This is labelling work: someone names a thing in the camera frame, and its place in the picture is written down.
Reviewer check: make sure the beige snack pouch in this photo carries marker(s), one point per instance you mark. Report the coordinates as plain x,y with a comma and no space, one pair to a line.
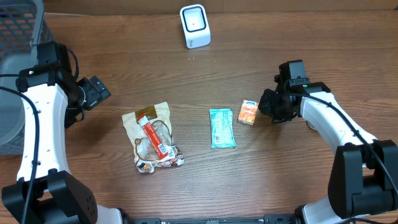
145,157

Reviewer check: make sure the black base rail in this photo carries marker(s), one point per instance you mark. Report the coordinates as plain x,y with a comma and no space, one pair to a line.
211,221

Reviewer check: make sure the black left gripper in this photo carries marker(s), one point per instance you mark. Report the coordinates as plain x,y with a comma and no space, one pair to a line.
74,112

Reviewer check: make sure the white barcode scanner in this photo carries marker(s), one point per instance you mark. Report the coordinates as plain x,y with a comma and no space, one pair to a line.
195,26

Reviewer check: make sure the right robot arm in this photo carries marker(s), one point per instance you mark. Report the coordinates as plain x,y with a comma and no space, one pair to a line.
363,179

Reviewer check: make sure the orange small box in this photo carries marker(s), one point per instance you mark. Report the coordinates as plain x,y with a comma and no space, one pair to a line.
248,112

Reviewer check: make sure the teal tissue packet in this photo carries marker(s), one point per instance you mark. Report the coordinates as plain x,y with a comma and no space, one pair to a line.
222,128

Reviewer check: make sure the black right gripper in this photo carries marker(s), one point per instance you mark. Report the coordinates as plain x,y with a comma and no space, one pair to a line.
270,106

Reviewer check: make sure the green lid jar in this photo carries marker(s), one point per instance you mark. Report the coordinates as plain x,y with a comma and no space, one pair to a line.
311,126

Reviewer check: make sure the red stick packet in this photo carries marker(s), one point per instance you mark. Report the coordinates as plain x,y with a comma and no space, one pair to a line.
153,137

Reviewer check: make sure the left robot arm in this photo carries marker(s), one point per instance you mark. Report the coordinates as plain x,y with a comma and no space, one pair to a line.
53,96

